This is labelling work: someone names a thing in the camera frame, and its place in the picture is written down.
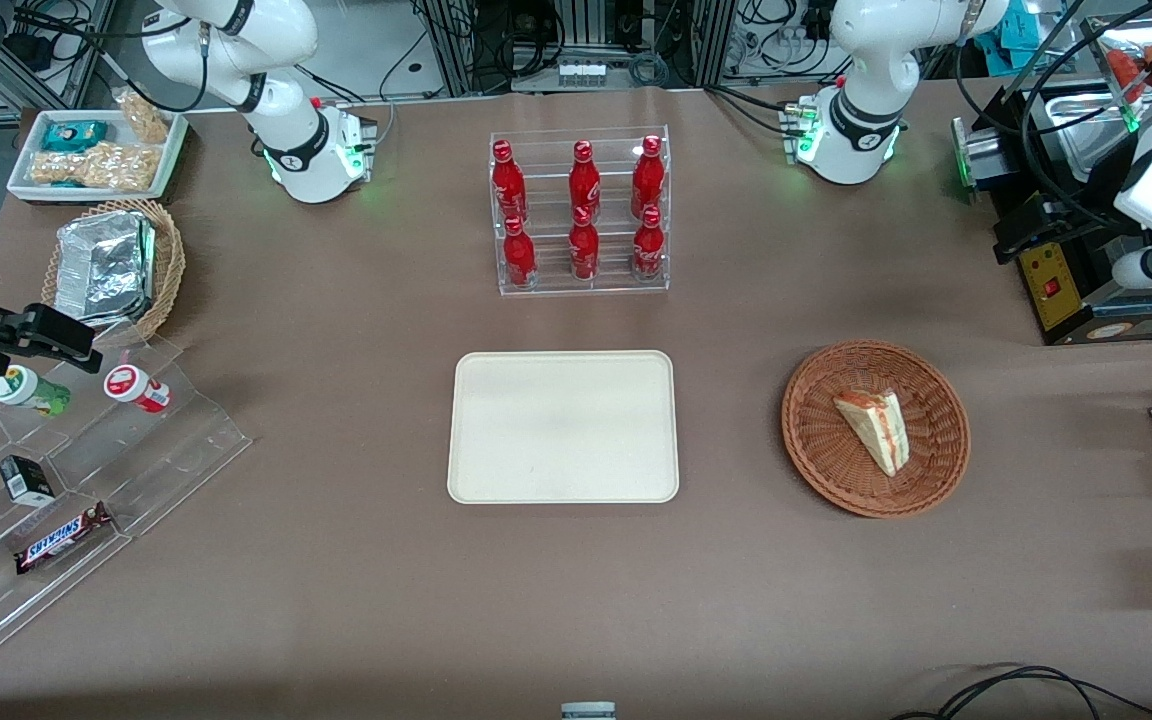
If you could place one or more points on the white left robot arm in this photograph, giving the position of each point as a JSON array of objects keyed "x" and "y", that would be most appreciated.
[{"x": 851, "y": 135}]

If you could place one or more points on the large clear peanut bag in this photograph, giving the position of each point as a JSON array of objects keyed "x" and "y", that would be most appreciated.
[{"x": 96, "y": 168}]

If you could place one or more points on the clear acrylic bottle rack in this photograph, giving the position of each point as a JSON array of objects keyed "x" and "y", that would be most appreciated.
[{"x": 548, "y": 275}]

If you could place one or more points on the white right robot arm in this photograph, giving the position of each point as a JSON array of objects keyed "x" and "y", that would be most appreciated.
[{"x": 308, "y": 160}]

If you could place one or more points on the black food warmer appliance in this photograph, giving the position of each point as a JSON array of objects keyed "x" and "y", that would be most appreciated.
[{"x": 1066, "y": 290}]

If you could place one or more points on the grey device at table edge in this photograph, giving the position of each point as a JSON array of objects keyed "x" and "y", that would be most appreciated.
[{"x": 588, "y": 711}]

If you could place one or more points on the round brown wicker basket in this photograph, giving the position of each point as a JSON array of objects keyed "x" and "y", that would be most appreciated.
[{"x": 836, "y": 460}]

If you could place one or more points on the small black carton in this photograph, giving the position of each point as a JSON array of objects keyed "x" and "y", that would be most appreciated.
[{"x": 26, "y": 480}]

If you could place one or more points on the light wicker basket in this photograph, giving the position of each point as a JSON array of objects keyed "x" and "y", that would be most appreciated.
[{"x": 168, "y": 265}]

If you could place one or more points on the white power strip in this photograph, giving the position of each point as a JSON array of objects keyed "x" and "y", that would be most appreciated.
[{"x": 582, "y": 73}]

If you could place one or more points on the triangular sandwich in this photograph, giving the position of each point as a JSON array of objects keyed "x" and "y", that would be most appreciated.
[{"x": 881, "y": 430}]

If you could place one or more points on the steel cylinder with green plate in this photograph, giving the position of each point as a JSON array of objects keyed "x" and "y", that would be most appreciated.
[{"x": 976, "y": 160}]

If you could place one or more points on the silver foil pack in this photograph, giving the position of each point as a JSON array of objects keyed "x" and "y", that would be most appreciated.
[{"x": 101, "y": 265}]

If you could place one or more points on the Snickers chocolate bar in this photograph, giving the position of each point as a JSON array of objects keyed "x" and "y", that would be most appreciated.
[{"x": 61, "y": 538}]

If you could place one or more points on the red cola bottle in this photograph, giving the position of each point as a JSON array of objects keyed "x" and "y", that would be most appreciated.
[
  {"x": 648, "y": 250},
  {"x": 584, "y": 250},
  {"x": 508, "y": 185},
  {"x": 647, "y": 180},
  {"x": 584, "y": 185},
  {"x": 519, "y": 258}
]

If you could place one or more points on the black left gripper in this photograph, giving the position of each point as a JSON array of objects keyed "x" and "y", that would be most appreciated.
[{"x": 1048, "y": 222}]

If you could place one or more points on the cream plastic tray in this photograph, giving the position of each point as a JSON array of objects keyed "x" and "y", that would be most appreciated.
[{"x": 561, "y": 425}]

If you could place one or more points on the teal paper pack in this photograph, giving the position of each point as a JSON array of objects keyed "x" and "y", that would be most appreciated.
[{"x": 1014, "y": 35}]

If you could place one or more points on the white rectangular snack tray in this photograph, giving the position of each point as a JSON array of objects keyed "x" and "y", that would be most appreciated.
[{"x": 26, "y": 150}]

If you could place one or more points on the green yogurt drink bottle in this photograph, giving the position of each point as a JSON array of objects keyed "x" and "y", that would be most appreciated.
[{"x": 31, "y": 390}]

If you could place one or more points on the clear acrylic stepped shelf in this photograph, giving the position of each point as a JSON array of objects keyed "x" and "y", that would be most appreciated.
[{"x": 166, "y": 455}]

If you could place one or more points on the teal snack packet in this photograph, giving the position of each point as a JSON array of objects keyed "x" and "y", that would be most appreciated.
[{"x": 74, "y": 135}]

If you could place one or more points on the red yogurt drink bottle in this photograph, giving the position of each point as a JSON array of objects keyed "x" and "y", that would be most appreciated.
[{"x": 136, "y": 388}]

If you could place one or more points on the small clear peanut bag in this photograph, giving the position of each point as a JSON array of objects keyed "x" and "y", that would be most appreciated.
[{"x": 144, "y": 115}]

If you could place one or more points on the red food in warmer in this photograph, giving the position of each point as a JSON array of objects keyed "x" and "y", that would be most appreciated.
[{"x": 1131, "y": 65}]

